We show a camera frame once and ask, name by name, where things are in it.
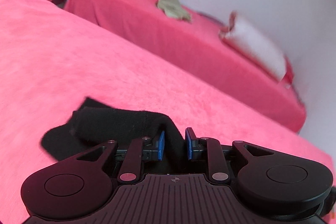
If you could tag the pink blanket near bed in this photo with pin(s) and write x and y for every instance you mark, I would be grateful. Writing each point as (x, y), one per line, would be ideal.
(51, 60)

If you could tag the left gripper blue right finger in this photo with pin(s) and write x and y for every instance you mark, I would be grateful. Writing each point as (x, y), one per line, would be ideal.
(192, 143)

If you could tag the white pillow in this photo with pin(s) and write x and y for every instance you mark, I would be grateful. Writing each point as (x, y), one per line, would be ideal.
(244, 37)

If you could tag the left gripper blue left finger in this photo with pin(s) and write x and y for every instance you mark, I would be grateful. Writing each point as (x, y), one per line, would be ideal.
(158, 146)

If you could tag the red folded blanket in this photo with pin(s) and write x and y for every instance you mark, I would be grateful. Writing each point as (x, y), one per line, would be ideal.
(287, 80)

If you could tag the black pants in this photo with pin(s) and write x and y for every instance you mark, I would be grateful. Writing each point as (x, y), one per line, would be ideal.
(94, 123)

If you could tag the beige cloth on bed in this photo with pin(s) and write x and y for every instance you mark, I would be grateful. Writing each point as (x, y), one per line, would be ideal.
(173, 9)

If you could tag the pink far bed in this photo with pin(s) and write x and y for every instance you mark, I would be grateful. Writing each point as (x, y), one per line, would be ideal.
(196, 48)

